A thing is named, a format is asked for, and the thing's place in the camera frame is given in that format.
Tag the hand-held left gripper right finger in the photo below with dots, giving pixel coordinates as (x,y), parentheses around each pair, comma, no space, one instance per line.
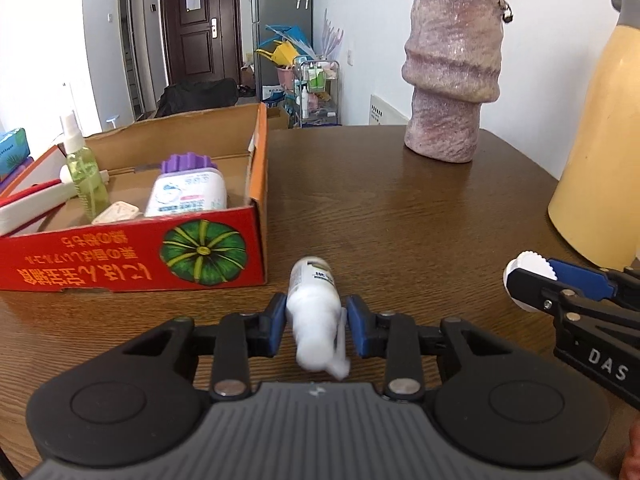
(359,325)

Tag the white cotton buds box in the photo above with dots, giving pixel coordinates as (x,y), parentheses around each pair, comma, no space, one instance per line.
(187,195)

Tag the metal rack cart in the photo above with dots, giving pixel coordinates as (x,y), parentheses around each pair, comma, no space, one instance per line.
(317,90)

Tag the white plug adapter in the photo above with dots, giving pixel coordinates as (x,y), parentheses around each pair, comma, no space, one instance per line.
(117,212)

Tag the yellow thermos jug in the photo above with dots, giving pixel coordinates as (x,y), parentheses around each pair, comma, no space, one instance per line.
(605,160)

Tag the wall socket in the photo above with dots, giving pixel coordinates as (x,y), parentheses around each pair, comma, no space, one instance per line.
(350,57)

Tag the red cardboard box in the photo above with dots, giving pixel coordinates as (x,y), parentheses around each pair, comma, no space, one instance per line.
(100,260)

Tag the small white bottle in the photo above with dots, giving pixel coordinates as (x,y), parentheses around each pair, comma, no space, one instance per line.
(312,320)

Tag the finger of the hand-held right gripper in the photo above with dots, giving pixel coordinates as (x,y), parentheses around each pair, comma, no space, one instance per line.
(585,280)
(535,287)

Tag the pink bucket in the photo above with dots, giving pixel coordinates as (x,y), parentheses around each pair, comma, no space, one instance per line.
(286,79)

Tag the blue tissue pack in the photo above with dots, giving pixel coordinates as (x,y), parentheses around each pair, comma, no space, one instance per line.
(12,150)

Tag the purple ridged cap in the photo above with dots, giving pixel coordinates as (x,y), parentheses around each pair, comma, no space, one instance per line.
(187,162)

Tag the red and white lint brush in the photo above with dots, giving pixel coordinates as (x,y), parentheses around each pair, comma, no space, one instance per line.
(30,210)

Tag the black bag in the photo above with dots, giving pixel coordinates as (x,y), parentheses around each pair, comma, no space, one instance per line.
(197,97)

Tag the green spray bottle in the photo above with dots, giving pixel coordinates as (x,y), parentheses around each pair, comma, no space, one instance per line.
(87,180)

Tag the pink stone vase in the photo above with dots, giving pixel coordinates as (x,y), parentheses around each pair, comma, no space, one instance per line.
(450,70)

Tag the dark wooden door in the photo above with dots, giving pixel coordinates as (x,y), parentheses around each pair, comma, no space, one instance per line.
(200,35)

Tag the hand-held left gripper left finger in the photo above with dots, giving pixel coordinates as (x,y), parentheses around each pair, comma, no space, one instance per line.
(277,325)

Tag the white ridged bottle cap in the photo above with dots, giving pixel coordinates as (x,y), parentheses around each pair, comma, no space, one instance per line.
(530,262)

